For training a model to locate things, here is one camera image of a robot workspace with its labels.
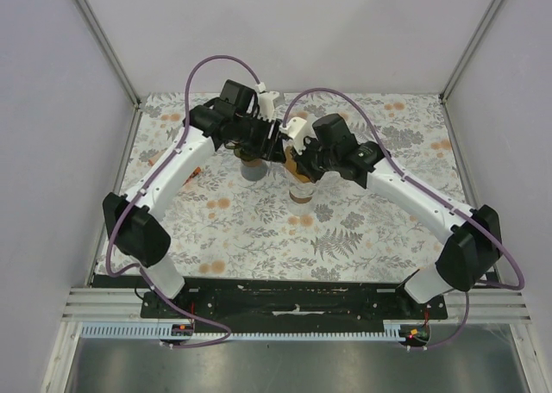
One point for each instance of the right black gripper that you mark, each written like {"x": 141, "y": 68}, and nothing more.
{"x": 302, "y": 159}

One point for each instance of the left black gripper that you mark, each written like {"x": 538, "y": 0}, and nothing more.
{"x": 269, "y": 150}

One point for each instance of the dark green coffee dripper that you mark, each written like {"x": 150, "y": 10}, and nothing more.
{"x": 245, "y": 151}

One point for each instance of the clear glass carafe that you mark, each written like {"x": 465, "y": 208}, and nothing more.
{"x": 301, "y": 189}

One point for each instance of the glass cup with brown band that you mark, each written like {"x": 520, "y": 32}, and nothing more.
{"x": 300, "y": 205}

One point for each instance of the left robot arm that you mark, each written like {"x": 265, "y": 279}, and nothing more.
{"x": 240, "y": 117}

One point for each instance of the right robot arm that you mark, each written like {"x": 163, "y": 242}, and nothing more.
{"x": 469, "y": 236}

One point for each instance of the orange coffee filter pack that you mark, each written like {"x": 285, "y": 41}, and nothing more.
{"x": 194, "y": 174}

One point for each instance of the floral tablecloth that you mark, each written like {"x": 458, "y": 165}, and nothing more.
{"x": 222, "y": 225}

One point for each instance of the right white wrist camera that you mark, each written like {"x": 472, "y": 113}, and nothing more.
{"x": 297, "y": 130}

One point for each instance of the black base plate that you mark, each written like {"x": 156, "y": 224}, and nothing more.
{"x": 302, "y": 307}

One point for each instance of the left aluminium frame post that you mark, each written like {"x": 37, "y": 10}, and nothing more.
{"x": 93, "y": 24}

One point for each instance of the aluminium frame post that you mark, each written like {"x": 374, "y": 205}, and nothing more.
{"x": 93, "y": 24}
{"x": 484, "y": 25}

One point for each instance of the right aluminium frame post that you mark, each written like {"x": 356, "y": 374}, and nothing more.
{"x": 484, "y": 25}

